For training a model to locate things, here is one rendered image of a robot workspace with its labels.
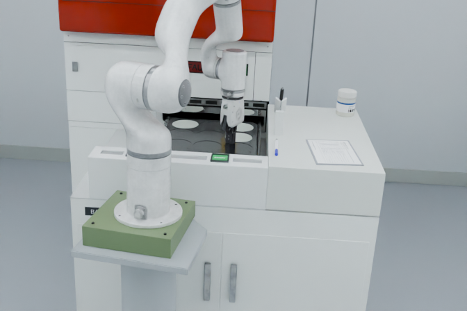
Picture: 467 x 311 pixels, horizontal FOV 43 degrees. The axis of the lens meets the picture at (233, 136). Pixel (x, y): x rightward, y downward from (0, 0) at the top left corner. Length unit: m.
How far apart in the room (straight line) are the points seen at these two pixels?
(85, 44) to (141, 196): 0.96
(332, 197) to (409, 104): 2.26
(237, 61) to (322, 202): 0.55
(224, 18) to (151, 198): 0.64
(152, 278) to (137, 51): 1.00
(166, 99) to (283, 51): 2.41
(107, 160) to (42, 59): 2.33
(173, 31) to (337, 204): 0.73
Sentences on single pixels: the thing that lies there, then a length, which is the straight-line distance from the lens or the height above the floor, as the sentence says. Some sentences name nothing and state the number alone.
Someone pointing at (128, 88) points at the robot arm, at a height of 1.24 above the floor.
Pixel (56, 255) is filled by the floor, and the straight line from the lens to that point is 3.23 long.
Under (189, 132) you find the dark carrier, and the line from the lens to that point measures 2.23.
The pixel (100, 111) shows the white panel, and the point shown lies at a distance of 2.49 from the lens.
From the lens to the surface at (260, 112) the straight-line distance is 2.39.
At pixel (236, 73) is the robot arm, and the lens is 2.03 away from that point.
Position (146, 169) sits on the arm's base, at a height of 1.03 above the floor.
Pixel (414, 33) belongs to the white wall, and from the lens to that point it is 3.94.
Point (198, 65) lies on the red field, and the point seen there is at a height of 1.11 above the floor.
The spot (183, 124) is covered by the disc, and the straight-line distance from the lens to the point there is 2.31.
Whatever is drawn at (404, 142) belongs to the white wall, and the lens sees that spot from 4.14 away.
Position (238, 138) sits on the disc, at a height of 0.90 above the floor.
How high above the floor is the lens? 1.68
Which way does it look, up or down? 21 degrees down
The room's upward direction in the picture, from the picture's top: 3 degrees clockwise
